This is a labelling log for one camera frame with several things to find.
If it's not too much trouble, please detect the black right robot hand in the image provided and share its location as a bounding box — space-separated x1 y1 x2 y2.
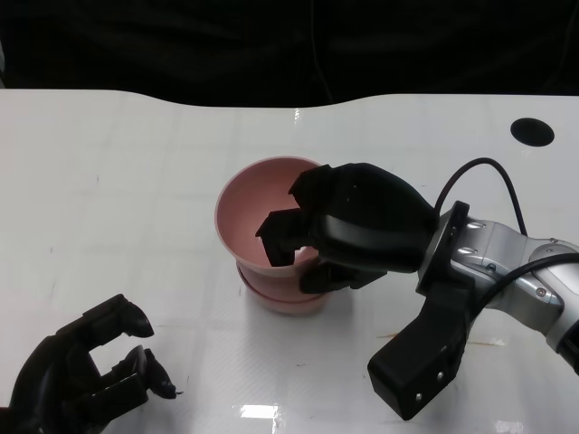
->
255 162 440 295

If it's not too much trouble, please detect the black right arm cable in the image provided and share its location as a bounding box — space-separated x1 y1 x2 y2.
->
433 156 579 317

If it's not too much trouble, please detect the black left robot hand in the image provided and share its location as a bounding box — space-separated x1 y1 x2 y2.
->
0 293 177 434

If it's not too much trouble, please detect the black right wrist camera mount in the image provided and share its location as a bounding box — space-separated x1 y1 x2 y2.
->
366 270 471 422

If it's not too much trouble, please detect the black cloth drape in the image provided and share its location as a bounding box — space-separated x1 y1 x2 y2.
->
0 0 579 109

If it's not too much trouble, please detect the pink plastic bowl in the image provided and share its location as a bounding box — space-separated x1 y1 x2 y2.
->
252 291 327 316
213 156 327 279
237 264 327 304

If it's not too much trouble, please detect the black round table grommet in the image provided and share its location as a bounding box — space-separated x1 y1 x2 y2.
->
509 118 555 146

